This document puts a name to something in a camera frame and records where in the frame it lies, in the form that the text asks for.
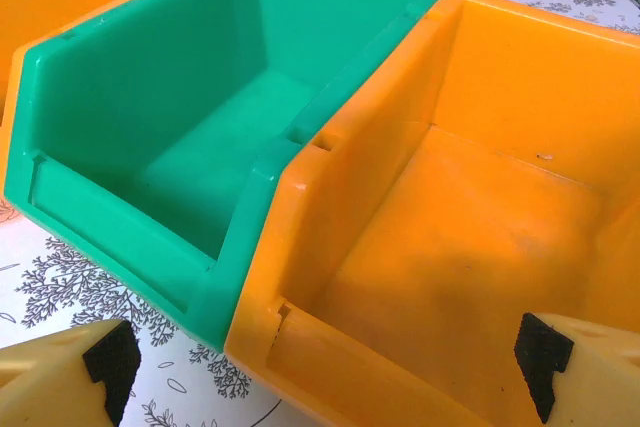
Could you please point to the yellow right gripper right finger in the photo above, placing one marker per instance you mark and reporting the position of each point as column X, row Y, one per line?
column 600, row 377

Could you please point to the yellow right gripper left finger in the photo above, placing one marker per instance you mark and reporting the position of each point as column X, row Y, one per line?
column 45, row 387

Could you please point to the green plastic bin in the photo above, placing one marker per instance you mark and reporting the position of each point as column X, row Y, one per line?
column 150, row 97

